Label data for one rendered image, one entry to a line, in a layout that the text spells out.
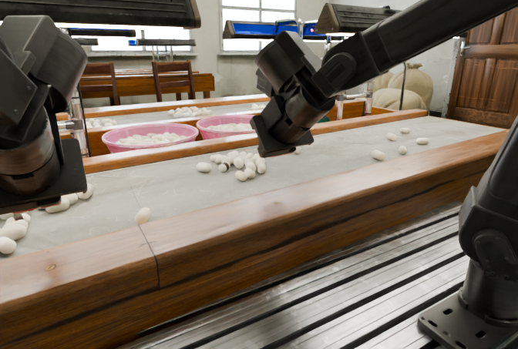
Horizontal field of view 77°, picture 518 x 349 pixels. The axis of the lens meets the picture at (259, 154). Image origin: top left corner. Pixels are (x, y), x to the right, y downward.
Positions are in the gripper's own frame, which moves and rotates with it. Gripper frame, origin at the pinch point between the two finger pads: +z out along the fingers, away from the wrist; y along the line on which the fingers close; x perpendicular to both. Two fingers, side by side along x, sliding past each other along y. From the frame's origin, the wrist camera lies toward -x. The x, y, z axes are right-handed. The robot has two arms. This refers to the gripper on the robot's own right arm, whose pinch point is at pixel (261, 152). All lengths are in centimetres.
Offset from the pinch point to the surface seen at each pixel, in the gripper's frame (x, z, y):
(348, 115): -29, 52, -87
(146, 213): 5.5, 2.6, 22.3
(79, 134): -21.3, 24.4, 28.1
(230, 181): 1.4, 10.0, 3.4
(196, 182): -0.5, 12.2, 9.6
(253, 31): -65, 37, -41
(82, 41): -224, 223, -1
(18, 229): 2.3, 5.9, 39.0
